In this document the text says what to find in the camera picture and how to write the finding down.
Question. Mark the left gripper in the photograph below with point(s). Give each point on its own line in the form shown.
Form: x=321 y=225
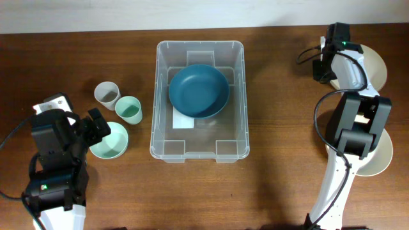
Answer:
x=87 y=126

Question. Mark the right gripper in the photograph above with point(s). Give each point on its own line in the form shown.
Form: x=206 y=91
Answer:
x=317 y=75

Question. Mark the mint green small bowl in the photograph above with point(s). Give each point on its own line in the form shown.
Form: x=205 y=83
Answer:
x=112 y=145

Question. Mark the grey plastic cup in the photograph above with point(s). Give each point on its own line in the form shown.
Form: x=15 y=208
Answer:
x=107 y=93

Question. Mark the mint green plastic cup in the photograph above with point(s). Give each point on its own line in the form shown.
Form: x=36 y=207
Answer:
x=129 y=109

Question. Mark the beige bowl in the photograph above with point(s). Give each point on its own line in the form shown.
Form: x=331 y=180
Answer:
x=375 y=67

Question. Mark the dark blue bowl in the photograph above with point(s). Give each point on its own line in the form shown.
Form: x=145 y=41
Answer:
x=199 y=91

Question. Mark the cream bowl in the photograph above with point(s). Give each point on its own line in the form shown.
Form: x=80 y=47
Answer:
x=379 y=159

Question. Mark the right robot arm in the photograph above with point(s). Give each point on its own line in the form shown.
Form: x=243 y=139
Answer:
x=353 y=131

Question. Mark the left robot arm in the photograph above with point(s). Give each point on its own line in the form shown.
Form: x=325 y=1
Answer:
x=55 y=196

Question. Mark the white label in container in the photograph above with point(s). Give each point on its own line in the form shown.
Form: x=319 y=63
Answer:
x=181 y=121

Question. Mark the clear plastic storage container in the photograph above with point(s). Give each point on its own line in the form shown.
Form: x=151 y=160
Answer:
x=223 y=137

